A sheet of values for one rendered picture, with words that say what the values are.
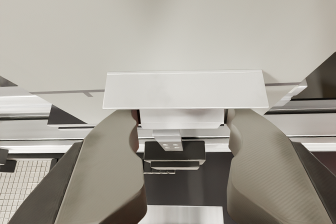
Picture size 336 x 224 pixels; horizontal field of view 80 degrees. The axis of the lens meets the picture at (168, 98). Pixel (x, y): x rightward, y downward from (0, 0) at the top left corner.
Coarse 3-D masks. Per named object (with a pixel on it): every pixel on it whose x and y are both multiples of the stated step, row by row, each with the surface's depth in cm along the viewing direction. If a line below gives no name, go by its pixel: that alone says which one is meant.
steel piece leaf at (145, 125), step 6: (144, 126) 22; (150, 126) 22; (156, 126) 22; (162, 126) 22; (168, 126) 22; (174, 126) 22; (180, 126) 22; (186, 126) 22; (192, 126) 22; (198, 126) 22; (204, 126) 22; (210, 126) 22; (216, 126) 22
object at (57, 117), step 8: (56, 112) 23; (64, 112) 23; (48, 120) 23; (56, 120) 23; (64, 120) 23; (72, 120) 23; (80, 120) 23; (64, 128) 25; (72, 128) 25; (80, 128) 25; (88, 128) 24; (168, 128) 24; (176, 128) 24; (184, 128) 24; (192, 128) 24
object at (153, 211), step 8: (152, 208) 20; (160, 208) 20; (168, 208) 20; (176, 208) 20; (184, 208) 20; (192, 208) 20; (200, 208) 20; (208, 208) 19; (216, 208) 19; (144, 216) 20; (152, 216) 20; (160, 216) 20; (168, 216) 20; (176, 216) 19; (184, 216) 19; (192, 216) 19; (200, 216) 19; (208, 216) 19; (216, 216) 19
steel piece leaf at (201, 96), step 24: (120, 72) 11; (144, 72) 11; (168, 72) 11; (192, 72) 11; (216, 72) 11; (240, 72) 11; (120, 96) 11; (144, 96) 11; (168, 96) 11; (192, 96) 11; (216, 96) 10; (240, 96) 10; (264, 96) 10; (144, 120) 20; (168, 120) 20; (192, 120) 20; (216, 120) 20
